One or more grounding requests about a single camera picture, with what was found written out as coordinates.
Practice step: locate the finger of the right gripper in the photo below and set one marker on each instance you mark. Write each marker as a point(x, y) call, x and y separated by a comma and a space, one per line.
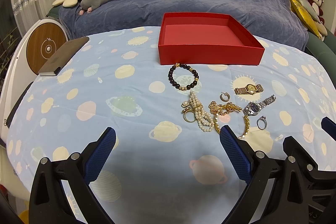
point(301, 193)
point(328, 126)

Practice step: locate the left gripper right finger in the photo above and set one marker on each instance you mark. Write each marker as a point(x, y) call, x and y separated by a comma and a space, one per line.
point(252, 167)

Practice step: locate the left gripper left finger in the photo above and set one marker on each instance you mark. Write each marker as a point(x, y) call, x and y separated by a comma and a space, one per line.
point(48, 201)

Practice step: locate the silver blue-dial watch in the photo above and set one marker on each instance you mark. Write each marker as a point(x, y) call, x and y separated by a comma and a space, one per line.
point(252, 109)

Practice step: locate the gold wrist watch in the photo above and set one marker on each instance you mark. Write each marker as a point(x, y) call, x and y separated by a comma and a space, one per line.
point(249, 89)

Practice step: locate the silver hoop earring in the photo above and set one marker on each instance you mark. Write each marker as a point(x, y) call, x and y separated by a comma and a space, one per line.
point(225, 96)

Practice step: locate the gold pearl earring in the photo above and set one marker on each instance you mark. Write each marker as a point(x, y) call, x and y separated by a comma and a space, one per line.
point(185, 104)

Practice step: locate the green sofa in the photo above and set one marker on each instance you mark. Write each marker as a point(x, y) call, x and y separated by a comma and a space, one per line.
point(320, 45)

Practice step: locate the planet print blue tablecloth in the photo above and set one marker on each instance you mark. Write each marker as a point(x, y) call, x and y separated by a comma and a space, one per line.
point(164, 168)

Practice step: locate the gold shiny cushion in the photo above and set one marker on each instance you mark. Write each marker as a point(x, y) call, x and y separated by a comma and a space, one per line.
point(305, 17)

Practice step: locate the grey patterned cushion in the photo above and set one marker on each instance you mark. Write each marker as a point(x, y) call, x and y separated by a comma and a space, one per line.
point(309, 8)

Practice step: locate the red monkey plush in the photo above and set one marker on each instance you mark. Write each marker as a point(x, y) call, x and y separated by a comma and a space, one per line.
point(316, 2)

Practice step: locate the brown leather case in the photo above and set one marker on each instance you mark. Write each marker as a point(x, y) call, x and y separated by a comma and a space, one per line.
point(62, 56)

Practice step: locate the red cardboard tray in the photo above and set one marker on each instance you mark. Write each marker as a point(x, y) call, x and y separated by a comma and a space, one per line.
point(206, 38)

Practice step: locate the round wooden white device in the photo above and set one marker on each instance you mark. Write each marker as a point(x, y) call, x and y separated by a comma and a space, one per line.
point(39, 43)

